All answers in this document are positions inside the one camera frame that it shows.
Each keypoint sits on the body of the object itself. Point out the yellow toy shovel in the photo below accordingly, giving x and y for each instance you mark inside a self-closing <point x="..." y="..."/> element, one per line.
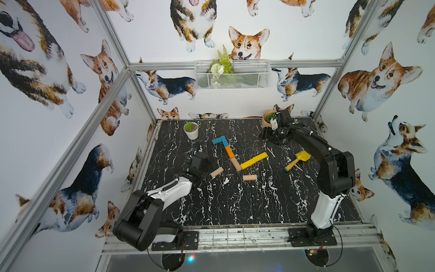
<point x="301" y="156"/>

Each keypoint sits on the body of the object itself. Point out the orange block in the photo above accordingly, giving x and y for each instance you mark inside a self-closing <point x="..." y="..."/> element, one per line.
<point x="229" y="152"/>

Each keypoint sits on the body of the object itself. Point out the white small plant pot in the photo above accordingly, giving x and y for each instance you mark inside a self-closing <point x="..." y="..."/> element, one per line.
<point x="193" y="135"/>

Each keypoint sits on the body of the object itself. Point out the left aluminium frame post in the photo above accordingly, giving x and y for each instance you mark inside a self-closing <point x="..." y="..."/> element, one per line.
<point x="108" y="27"/>

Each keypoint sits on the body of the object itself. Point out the green succulent plant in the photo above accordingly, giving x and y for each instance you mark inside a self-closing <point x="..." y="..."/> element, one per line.
<point x="270" y="117"/>

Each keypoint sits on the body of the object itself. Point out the teal block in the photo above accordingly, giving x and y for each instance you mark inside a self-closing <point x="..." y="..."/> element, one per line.
<point x="224" y="141"/>
<point x="217" y="141"/>

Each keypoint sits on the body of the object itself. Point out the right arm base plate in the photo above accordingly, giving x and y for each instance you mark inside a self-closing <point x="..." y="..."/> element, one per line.
<point x="311" y="237"/>

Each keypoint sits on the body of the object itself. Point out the small green plant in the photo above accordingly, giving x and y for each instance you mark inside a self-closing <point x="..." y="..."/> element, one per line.
<point x="189" y="127"/>

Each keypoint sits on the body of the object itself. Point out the yellow block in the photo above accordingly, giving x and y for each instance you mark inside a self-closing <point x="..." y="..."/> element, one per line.
<point x="248" y="163"/>
<point x="260" y="157"/>

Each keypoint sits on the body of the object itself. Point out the fern and white flower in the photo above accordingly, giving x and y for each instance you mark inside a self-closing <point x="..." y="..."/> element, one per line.
<point x="221" y="64"/>

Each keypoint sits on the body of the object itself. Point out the aluminium frame post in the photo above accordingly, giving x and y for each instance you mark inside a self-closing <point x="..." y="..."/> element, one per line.
<point x="361" y="29"/>
<point x="108" y="27"/>

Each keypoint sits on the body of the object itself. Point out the natural wood block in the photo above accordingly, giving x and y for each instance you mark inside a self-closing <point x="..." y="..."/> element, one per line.
<point x="249" y="177"/>
<point x="217" y="172"/>
<point x="236" y="164"/>

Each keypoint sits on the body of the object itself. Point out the pink ribbed plant pot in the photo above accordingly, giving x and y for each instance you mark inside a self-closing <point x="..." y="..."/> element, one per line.
<point x="273" y="125"/>

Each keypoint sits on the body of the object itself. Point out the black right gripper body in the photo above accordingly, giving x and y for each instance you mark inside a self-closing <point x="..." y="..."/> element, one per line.
<point x="280" y="129"/>

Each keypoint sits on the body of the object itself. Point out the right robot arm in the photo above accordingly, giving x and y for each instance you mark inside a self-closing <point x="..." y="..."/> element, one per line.
<point x="336" y="175"/>

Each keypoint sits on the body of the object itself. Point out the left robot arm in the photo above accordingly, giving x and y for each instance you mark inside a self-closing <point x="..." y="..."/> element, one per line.
<point x="141" y="223"/>

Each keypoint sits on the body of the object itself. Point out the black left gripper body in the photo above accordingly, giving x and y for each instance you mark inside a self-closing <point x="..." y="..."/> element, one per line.
<point x="204" y="161"/>

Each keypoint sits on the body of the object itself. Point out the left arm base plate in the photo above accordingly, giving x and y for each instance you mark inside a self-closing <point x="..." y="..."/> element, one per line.
<point x="186" y="240"/>

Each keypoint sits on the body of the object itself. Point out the white wire wall basket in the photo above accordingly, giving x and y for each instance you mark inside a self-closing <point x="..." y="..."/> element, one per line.
<point x="243" y="75"/>

